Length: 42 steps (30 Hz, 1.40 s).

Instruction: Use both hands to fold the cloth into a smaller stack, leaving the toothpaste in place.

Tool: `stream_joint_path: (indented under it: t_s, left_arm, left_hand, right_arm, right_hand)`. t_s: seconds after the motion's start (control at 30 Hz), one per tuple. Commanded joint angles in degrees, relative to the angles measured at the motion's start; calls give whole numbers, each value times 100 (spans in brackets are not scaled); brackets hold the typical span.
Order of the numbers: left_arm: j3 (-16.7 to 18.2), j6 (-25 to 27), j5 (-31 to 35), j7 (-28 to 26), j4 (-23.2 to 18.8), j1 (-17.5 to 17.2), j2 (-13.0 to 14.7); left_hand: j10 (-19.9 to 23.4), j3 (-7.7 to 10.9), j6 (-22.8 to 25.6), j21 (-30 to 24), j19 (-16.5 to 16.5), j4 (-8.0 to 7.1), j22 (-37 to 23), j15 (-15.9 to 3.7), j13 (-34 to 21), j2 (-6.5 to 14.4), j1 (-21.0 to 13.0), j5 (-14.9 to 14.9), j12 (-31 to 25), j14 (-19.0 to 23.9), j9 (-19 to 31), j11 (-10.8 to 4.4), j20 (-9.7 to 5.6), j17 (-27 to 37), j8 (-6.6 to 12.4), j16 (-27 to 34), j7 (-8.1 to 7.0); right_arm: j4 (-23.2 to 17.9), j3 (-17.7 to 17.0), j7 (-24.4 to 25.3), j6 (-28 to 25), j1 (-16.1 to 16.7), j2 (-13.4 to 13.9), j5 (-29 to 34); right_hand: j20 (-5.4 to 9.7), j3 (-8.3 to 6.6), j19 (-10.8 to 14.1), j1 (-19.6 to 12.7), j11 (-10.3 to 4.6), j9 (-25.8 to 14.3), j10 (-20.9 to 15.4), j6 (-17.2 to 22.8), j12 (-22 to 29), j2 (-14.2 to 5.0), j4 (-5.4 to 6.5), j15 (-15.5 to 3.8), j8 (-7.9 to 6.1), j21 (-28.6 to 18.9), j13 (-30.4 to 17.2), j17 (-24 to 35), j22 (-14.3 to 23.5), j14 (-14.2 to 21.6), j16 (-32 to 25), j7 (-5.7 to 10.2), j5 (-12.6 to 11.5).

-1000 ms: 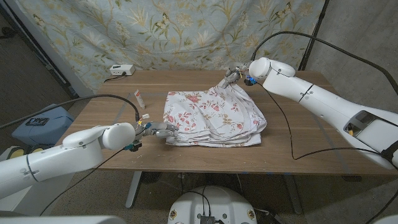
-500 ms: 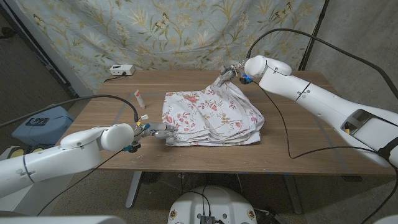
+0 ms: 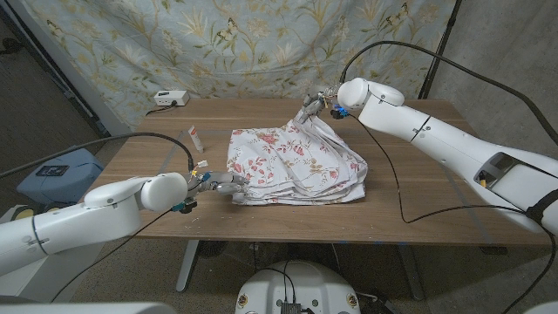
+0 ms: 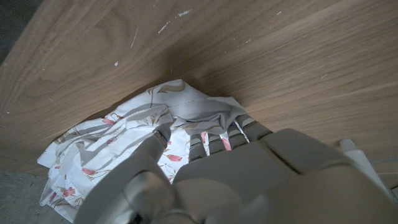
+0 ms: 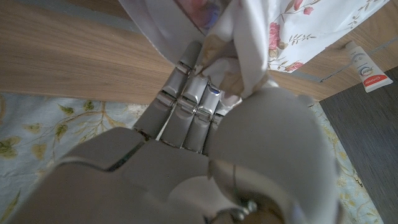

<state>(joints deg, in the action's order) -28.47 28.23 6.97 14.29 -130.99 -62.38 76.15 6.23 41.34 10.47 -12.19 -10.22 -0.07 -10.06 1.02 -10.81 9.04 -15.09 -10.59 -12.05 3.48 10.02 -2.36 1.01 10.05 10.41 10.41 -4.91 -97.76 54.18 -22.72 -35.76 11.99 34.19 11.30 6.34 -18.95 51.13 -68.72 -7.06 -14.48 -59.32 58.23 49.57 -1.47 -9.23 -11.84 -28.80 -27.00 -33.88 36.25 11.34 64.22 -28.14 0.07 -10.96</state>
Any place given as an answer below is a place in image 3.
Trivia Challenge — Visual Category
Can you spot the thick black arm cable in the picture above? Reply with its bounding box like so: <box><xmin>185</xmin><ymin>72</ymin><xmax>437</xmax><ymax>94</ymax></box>
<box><xmin>0</xmin><ymin>132</ymin><xmax>195</xmax><ymax>180</ymax></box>
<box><xmin>338</xmin><ymin>40</ymin><xmax>558</xmax><ymax>146</ymax></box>

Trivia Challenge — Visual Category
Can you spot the white table leg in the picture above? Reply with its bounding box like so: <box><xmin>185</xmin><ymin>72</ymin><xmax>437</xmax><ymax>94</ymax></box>
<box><xmin>398</xmin><ymin>243</ymin><xmax>426</xmax><ymax>301</ymax></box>
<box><xmin>175</xmin><ymin>239</ymin><xmax>201</xmax><ymax>292</ymax></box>

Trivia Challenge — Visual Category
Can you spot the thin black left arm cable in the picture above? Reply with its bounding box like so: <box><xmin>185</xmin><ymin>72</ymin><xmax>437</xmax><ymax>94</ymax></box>
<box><xmin>51</xmin><ymin>208</ymin><xmax>175</xmax><ymax>304</ymax></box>

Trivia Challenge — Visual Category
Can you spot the black power strip cable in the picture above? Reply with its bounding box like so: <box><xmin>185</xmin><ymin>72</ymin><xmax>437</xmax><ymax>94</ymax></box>
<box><xmin>145</xmin><ymin>100</ymin><xmax>179</xmax><ymax>117</ymax></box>

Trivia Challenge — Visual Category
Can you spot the blue storage box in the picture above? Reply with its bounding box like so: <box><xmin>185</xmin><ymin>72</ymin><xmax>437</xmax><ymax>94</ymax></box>
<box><xmin>16</xmin><ymin>145</ymin><xmax>105</xmax><ymax>205</ymax></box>

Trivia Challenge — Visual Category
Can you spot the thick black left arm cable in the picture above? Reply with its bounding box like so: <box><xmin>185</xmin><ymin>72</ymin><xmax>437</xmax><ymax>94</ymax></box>
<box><xmin>0</xmin><ymin>132</ymin><xmax>195</xmax><ymax>180</ymax></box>

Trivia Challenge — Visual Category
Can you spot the black backdrop stand pole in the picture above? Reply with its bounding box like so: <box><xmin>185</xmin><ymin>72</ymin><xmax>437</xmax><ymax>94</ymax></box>
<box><xmin>418</xmin><ymin>0</ymin><xmax>463</xmax><ymax>100</ymax></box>

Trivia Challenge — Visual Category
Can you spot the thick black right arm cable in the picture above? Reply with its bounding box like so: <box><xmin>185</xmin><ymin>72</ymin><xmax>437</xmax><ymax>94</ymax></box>
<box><xmin>338</xmin><ymin>40</ymin><xmax>558</xmax><ymax>146</ymax></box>

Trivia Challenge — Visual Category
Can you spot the white toothpaste tube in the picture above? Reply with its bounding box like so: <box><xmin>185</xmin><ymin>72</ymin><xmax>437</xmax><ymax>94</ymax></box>
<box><xmin>187</xmin><ymin>125</ymin><xmax>205</xmax><ymax>154</ymax></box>

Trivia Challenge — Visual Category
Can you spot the floral printed backdrop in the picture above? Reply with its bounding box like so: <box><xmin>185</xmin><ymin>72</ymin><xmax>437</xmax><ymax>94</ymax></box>
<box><xmin>21</xmin><ymin>0</ymin><xmax>457</xmax><ymax>128</ymax></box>

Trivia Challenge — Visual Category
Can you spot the black device with label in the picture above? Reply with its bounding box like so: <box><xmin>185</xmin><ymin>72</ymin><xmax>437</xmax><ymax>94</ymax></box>
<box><xmin>35</xmin><ymin>164</ymin><xmax>71</xmax><ymax>177</ymax></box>

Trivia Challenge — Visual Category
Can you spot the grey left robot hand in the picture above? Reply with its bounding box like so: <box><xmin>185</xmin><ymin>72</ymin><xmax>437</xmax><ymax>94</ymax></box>
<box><xmin>191</xmin><ymin>170</ymin><xmax>251</xmax><ymax>195</ymax></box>

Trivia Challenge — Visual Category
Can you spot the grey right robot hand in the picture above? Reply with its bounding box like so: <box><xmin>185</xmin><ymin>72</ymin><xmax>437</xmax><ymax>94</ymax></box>
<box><xmin>297</xmin><ymin>88</ymin><xmax>344</xmax><ymax>125</ymax></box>

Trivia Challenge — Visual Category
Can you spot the white power strip box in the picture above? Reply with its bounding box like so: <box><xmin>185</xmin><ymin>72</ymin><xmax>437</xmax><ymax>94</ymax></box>
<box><xmin>153</xmin><ymin>90</ymin><xmax>191</xmax><ymax>107</ymax></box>

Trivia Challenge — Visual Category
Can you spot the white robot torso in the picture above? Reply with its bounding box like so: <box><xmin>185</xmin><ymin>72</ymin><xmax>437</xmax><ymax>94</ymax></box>
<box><xmin>235</xmin><ymin>260</ymin><xmax>362</xmax><ymax>314</ymax></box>

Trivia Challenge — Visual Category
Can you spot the white floral cloth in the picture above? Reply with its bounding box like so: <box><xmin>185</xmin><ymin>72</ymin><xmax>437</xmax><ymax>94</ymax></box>
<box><xmin>226</xmin><ymin>111</ymin><xmax>370</xmax><ymax>206</ymax></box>

